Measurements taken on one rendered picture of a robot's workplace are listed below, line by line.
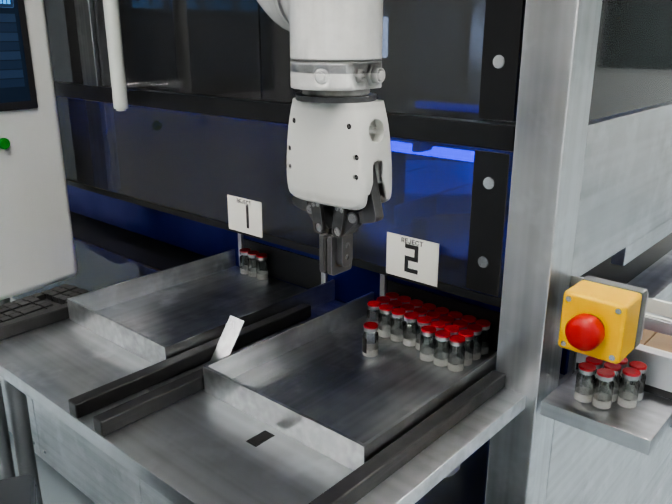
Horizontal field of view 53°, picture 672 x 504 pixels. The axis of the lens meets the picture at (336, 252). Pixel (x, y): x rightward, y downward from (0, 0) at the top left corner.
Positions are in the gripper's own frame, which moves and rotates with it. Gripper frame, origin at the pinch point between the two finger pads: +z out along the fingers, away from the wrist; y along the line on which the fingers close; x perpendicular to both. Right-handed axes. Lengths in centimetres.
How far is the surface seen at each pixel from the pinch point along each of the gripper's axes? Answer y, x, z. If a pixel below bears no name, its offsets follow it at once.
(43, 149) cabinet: 91, -16, 2
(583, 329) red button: -18.5, -19.8, 9.9
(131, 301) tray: 53, -9, 22
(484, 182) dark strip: -3.6, -23.3, -3.8
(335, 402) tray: 5.5, -6.4, 22.1
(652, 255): -5, -99, 24
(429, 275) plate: 3.7, -23.6, 9.9
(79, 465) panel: 114, -26, 92
